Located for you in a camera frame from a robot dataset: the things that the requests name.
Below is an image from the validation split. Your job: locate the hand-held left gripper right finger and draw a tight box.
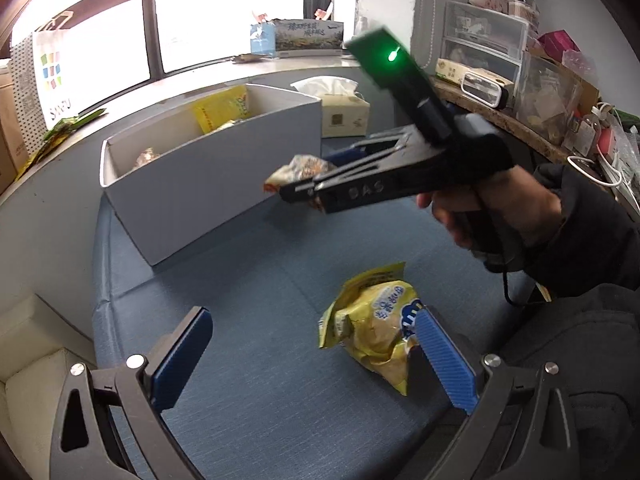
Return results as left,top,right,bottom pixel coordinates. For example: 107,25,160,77
414,306,597,480

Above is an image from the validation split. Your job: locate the person's dark clothing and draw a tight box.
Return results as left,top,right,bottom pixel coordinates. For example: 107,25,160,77
500,282,640,480

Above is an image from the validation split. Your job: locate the white paper shopping bag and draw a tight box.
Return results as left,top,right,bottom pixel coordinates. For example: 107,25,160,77
9,9,84,134

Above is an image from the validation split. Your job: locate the clear plastic storage box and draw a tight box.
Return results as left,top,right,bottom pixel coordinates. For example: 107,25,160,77
514,51,584,147

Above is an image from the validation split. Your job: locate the black window frame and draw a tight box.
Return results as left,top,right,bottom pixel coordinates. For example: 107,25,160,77
0,0,359,92

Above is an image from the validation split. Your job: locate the small orange snack packet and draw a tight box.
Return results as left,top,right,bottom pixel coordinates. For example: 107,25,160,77
263,153,339,212

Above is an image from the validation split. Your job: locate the wooden counter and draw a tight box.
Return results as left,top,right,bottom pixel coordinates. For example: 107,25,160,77
429,76,640,213

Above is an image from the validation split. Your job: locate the person's right hand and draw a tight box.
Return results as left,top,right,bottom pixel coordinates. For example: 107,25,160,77
416,165,564,262

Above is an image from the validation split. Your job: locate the clear plastic drawer unit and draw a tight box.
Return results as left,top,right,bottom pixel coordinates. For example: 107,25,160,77
439,0,532,87

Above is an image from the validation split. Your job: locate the white cable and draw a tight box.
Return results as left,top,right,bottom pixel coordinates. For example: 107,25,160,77
566,154,627,189

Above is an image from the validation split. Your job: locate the white storage box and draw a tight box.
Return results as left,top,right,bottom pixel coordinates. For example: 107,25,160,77
99,83,324,267

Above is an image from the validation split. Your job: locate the printed landscape cardboard box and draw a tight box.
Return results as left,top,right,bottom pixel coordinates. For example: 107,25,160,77
249,18,346,59

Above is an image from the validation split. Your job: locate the green packet on windowsill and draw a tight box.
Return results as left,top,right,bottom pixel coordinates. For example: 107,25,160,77
14,108,109,182

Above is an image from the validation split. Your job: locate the beige tissue pack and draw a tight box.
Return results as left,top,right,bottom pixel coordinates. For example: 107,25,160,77
290,75,372,139

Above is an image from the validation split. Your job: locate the white and black case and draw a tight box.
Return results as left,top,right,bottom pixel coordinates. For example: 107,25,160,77
461,70,512,111

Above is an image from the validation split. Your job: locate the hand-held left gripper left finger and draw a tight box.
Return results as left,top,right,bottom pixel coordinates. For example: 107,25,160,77
49,305,214,480

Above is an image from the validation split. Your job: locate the pink box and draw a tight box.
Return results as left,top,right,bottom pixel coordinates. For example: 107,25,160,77
536,29,582,64

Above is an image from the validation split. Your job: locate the brown cardboard box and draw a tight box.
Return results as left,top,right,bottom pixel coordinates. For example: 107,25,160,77
0,56,32,197

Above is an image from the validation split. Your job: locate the bright yellow snack packet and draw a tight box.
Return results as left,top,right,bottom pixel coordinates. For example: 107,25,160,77
193,85,252,134

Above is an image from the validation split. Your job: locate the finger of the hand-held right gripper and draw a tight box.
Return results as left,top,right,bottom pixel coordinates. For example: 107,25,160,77
323,126,419,168
278,156,417,205

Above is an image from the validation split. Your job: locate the blue mat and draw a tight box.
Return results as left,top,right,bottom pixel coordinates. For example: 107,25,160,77
91,130,553,480

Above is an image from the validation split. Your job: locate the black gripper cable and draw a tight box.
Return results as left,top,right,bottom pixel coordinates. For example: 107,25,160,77
499,259,552,307

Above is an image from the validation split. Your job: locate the person's right forearm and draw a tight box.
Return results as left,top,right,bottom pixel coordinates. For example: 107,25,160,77
529,161,640,302

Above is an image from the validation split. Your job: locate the yellow chips bag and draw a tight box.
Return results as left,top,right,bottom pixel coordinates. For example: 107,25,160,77
317,261,427,398

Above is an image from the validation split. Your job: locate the pale yellow tissue pack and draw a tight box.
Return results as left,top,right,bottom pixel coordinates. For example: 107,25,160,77
434,57,517,97

